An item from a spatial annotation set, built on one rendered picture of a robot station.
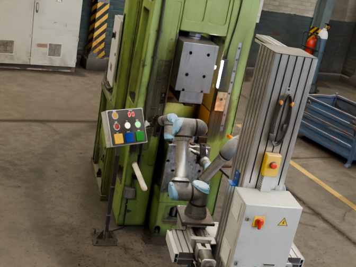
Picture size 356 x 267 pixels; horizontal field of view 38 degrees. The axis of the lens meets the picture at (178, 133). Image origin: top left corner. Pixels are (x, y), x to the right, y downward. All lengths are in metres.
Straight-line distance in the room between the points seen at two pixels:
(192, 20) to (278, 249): 2.03
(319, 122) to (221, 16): 3.90
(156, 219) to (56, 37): 5.31
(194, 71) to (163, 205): 1.21
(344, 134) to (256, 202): 4.79
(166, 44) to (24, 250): 2.00
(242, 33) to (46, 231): 2.36
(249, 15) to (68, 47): 5.42
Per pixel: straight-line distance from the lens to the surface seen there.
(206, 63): 4.21
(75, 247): 4.45
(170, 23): 4.20
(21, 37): 9.15
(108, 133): 3.96
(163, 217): 4.67
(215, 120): 4.55
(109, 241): 4.55
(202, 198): 3.37
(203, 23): 4.27
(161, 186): 4.44
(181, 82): 4.19
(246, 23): 4.40
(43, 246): 4.44
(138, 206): 4.73
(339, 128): 7.65
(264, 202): 2.91
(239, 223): 2.92
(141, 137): 4.09
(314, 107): 7.95
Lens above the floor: 2.47
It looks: 20 degrees down
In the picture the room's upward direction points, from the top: 11 degrees clockwise
